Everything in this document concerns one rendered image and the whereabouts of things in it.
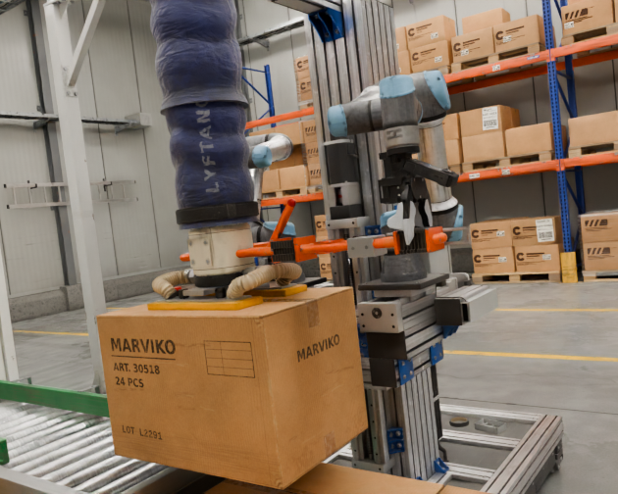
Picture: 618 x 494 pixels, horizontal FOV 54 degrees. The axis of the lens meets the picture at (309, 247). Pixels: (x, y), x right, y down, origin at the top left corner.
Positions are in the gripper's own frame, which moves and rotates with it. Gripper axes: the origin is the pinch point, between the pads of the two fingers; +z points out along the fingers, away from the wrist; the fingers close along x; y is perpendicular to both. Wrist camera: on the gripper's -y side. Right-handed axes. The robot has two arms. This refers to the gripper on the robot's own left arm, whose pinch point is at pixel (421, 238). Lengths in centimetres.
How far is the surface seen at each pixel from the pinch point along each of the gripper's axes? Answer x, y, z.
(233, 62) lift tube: 0, 48, -50
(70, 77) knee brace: -156, 354, -137
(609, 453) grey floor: -183, 4, 118
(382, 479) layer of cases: -18, 28, 66
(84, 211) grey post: -159, 360, -35
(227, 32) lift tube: 1, 49, -58
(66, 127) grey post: -154, 363, -100
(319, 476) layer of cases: -12, 45, 65
